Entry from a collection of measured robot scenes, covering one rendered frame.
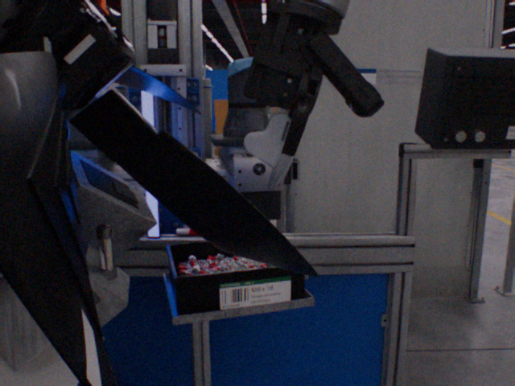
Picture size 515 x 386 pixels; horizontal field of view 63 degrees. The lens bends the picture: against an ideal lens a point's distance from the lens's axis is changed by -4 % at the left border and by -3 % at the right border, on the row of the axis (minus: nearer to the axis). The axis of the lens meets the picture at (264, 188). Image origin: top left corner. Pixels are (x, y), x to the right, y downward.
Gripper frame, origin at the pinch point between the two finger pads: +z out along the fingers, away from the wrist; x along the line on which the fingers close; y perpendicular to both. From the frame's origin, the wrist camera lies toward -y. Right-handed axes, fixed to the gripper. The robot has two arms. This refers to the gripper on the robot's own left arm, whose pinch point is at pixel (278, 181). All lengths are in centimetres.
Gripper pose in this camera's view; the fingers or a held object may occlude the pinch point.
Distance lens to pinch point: 53.0
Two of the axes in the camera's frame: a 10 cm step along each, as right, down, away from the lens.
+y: -9.5, -2.8, -0.9
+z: -2.9, 9.4, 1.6
